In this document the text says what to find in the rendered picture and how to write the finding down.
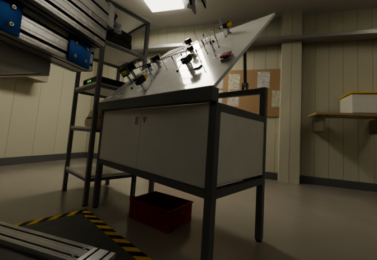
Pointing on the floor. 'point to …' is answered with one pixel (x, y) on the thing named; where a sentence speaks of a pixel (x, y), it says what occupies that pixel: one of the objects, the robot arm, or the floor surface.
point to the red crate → (160, 210)
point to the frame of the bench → (213, 138)
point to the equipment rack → (124, 15)
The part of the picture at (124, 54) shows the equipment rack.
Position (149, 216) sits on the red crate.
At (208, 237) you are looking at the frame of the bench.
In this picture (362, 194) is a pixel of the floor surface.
